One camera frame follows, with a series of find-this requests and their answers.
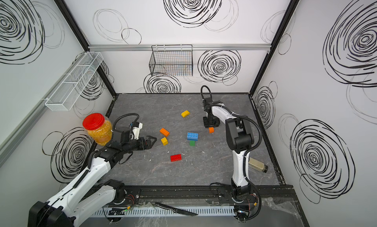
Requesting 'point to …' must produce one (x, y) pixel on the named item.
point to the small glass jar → (257, 165)
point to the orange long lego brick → (164, 131)
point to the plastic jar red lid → (99, 127)
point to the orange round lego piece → (211, 129)
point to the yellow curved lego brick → (185, 113)
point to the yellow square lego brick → (164, 141)
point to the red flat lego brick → (175, 157)
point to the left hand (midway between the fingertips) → (150, 139)
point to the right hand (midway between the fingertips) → (211, 126)
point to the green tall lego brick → (192, 143)
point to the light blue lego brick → (192, 136)
